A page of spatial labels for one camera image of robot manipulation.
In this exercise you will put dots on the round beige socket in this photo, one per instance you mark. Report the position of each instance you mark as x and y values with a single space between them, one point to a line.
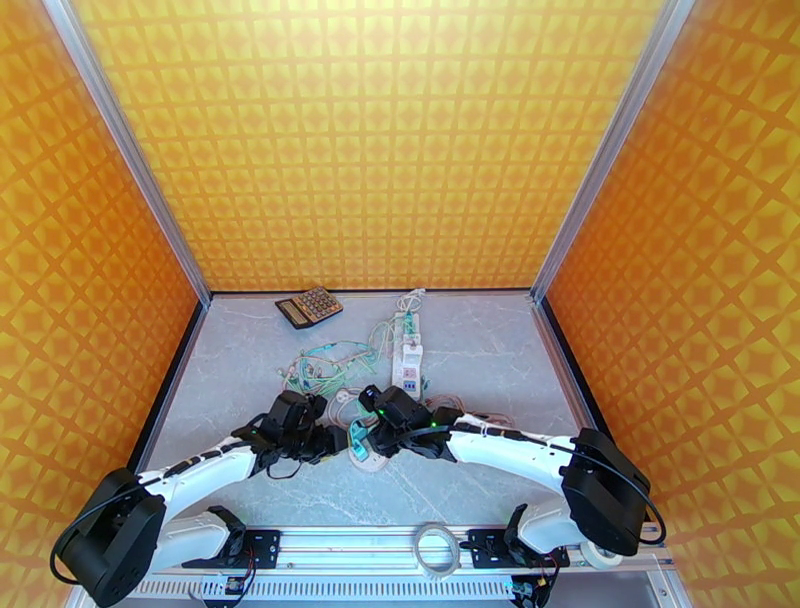
375 464

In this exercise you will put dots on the teal power plug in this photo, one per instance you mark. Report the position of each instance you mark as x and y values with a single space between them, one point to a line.
358 431

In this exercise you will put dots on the white adapter plug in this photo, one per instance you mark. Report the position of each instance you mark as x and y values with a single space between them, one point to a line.
412 355

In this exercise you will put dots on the small teal plug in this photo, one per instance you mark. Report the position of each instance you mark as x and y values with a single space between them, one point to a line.
409 323

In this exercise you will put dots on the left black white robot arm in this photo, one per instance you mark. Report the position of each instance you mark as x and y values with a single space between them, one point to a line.
206 469

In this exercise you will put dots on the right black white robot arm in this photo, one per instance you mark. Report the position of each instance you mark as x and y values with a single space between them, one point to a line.
512 450

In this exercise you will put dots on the long white power strip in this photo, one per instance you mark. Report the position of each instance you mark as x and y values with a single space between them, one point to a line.
406 376

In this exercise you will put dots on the dark desk calculator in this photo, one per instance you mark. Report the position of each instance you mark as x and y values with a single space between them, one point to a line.
309 307

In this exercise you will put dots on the slotted vent panel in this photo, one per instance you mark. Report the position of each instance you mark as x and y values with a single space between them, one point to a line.
344 587

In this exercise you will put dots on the white tape roll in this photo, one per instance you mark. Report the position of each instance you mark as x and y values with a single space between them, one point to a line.
603 560

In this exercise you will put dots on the aluminium front rail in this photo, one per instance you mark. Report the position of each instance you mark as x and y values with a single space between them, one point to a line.
350 550

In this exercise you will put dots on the aluminium frame post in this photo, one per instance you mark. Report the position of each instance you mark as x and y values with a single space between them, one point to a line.
127 144
609 147

